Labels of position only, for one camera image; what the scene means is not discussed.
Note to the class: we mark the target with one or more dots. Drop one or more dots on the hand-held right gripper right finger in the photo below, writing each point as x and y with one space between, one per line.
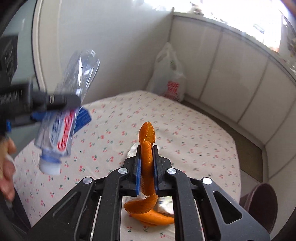
155 176

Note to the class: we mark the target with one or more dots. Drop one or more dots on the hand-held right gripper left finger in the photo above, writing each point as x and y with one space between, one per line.
138 173

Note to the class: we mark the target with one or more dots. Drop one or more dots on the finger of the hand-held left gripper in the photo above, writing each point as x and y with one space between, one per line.
83 118
62 100

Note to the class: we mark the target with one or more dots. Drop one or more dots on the white snack wrapper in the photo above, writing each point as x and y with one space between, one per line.
165 205

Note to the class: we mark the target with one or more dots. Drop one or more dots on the clear plastic bottle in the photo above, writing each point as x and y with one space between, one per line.
78 69

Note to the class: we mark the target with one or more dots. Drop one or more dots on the orange peel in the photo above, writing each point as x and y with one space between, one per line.
146 139
152 219

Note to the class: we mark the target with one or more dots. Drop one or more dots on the brown plastic trash bin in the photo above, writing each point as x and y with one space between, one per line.
261 208

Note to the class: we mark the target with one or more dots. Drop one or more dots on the person's left hand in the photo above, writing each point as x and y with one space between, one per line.
7 176

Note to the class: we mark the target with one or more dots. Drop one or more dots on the crumpled white tissue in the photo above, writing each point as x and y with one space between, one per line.
132 151

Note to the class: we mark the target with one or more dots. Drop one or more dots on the cherry print tablecloth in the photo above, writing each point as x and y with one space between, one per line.
185 139

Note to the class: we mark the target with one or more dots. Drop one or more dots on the white plastic shopping bag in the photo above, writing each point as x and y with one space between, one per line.
168 76

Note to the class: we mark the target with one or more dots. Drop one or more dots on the white kitchen door cabinet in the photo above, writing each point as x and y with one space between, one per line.
231 69

